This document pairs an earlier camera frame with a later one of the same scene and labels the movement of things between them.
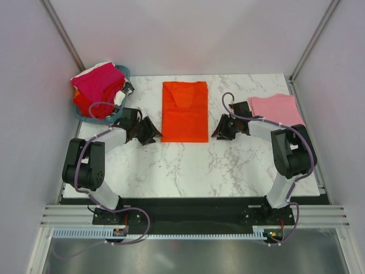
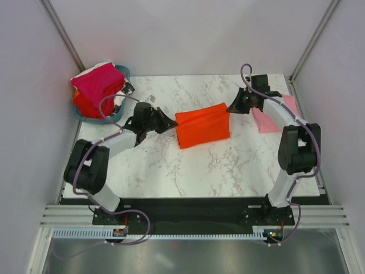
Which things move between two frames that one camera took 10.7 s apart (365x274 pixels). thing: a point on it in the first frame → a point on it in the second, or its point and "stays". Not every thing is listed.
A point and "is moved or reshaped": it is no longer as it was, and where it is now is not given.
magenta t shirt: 95,84 stays
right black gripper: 221,127 → 236,107
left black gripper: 149,128 → 166,124
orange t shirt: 184,112 is moved or reshaped
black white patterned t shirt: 127,90 stays
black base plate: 195,215 stays
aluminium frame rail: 307,215 stays
